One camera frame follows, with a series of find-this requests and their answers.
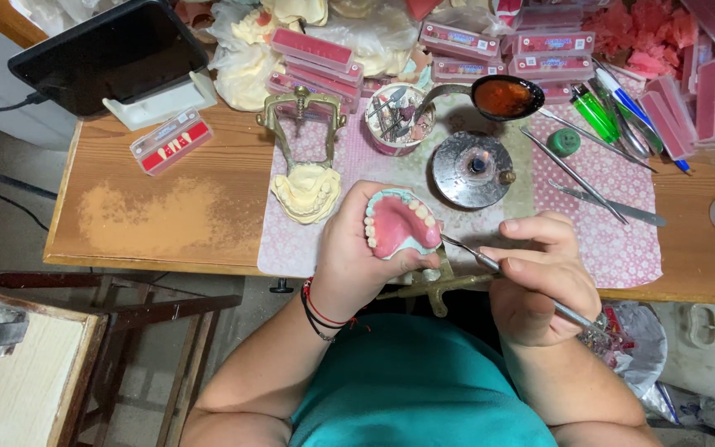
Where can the person's right hand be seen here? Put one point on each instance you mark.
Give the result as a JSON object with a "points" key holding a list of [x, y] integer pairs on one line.
{"points": [[550, 279]]}

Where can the person's left hand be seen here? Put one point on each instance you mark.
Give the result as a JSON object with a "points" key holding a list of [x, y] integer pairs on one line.
{"points": [[342, 261]]}

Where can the pink wax denture model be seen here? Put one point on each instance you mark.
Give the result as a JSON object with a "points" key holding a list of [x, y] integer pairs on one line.
{"points": [[401, 223]]}

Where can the metal wax carving tool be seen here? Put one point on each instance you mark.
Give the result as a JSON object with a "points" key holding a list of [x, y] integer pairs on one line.
{"points": [[466, 249]]}

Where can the pink patterned mat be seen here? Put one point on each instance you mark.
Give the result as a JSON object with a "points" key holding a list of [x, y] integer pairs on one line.
{"points": [[599, 248]]}

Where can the black screw knob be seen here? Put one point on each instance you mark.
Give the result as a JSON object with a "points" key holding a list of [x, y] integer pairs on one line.
{"points": [[281, 287]]}

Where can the yellow plaster jaw cast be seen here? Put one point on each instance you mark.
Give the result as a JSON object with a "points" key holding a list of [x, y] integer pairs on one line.
{"points": [[308, 195]]}

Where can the flat metal knife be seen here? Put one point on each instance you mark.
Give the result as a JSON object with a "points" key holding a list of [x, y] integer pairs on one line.
{"points": [[606, 203]]}

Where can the long thin metal spatula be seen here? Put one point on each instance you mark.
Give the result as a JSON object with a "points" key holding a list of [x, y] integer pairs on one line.
{"points": [[571, 174]]}

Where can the clear plastic waste bag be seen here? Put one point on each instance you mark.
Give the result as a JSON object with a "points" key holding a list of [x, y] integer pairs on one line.
{"points": [[640, 347]]}

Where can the metal alcohol burner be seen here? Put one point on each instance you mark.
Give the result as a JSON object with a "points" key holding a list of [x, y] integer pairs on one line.
{"points": [[472, 171]]}

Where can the green round cap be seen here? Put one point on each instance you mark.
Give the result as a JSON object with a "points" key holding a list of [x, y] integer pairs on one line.
{"points": [[563, 142]]}

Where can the teal shirt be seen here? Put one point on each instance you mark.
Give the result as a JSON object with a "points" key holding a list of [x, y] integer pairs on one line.
{"points": [[413, 385]]}

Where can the thin metal probe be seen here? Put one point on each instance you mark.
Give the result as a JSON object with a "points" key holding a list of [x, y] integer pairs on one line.
{"points": [[593, 140]]}

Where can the pink cup of burs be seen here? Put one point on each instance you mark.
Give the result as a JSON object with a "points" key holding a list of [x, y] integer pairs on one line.
{"points": [[395, 121]]}

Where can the metal tweezers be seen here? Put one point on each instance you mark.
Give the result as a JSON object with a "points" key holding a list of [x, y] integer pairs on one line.
{"points": [[624, 127]]}

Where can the green lighter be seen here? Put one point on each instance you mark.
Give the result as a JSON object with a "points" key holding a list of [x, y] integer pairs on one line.
{"points": [[594, 113]]}

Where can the metal ladle with melted wax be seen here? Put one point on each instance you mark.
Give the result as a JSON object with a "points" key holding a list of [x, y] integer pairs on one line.
{"points": [[506, 97]]}

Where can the blue and white pen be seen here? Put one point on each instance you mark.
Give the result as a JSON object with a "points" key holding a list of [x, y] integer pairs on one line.
{"points": [[627, 105]]}

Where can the clear red tooth card box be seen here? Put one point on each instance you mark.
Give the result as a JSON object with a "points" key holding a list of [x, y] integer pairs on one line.
{"points": [[171, 141]]}

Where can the plastic bags of plaster casts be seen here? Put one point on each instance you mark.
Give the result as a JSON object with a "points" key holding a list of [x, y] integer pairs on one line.
{"points": [[246, 62]]}

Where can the pile of pink boxes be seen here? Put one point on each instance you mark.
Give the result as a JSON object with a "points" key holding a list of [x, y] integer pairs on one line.
{"points": [[550, 53]]}

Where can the white tablet stand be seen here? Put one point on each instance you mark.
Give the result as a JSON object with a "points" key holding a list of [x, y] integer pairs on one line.
{"points": [[165, 102]]}

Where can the heap of pink wax scraps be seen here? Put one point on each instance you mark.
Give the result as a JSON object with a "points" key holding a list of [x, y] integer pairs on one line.
{"points": [[643, 34]]}

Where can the black tablet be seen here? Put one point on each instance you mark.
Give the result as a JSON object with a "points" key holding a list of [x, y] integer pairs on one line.
{"points": [[109, 56]]}

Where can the wooden chair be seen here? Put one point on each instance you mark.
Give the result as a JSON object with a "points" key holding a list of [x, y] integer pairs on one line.
{"points": [[35, 372]]}

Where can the brass articulator frame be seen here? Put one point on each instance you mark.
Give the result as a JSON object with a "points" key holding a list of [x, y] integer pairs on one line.
{"points": [[300, 102]]}

